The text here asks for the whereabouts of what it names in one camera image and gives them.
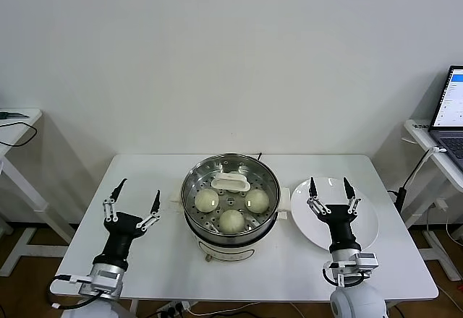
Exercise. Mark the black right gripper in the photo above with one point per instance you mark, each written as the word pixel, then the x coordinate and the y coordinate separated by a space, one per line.
pixel 340 229

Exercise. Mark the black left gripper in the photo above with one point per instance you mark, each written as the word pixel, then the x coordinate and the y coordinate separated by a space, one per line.
pixel 119 235

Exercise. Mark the white steamed baozi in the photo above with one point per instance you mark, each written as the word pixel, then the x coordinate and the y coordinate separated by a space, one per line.
pixel 257 201
pixel 231 221
pixel 206 200
pixel 235 173

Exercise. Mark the round glass lid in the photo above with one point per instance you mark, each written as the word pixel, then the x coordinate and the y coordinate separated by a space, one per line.
pixel 231 182

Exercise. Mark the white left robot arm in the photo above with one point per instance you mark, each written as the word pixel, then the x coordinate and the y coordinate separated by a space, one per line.
pixel 103 278

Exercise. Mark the steel steamer pot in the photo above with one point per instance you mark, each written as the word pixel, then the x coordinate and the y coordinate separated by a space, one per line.
pixel 269 202

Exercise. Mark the round white plate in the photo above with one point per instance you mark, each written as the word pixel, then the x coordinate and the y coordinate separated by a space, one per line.
pixel 367 220

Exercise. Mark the white side table with laptop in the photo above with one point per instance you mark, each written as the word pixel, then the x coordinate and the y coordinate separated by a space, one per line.
pixel 419 132

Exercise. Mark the white electric cooker base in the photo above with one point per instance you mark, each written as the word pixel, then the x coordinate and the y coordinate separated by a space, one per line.
pixel 231 251

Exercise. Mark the white power plug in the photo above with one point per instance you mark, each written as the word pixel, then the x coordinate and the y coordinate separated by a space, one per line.
pixel 442 203

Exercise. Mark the white power strip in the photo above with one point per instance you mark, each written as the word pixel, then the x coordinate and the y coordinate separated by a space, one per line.
pixel 173 308

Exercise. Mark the dark green flat board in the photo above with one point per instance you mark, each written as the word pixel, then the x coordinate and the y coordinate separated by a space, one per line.
pixel 12 115

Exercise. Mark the open grey laptop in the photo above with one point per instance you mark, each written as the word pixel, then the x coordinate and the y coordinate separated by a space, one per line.
pixel 450 97

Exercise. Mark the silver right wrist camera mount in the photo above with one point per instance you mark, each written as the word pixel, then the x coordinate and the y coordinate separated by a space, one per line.
pixel 361 262

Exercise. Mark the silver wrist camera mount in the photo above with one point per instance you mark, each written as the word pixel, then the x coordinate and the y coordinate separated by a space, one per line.
pixel 361 262
pixel 97 282

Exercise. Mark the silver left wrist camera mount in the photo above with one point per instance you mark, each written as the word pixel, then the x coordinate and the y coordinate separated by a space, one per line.
pixel 97 282

